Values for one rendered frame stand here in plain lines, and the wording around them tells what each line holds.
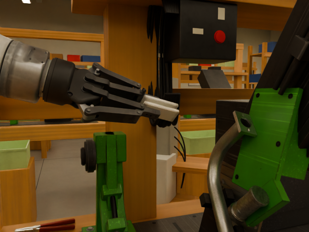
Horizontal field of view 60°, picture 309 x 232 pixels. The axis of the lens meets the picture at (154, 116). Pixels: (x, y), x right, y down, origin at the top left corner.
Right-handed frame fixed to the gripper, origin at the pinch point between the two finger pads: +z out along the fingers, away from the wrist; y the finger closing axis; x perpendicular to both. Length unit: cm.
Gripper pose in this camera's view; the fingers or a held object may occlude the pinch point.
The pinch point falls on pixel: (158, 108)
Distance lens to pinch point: 50.6
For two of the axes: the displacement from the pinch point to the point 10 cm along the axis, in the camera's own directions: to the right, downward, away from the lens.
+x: -4.0, 6.2, 6.8
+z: 9.2, 2.3, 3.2
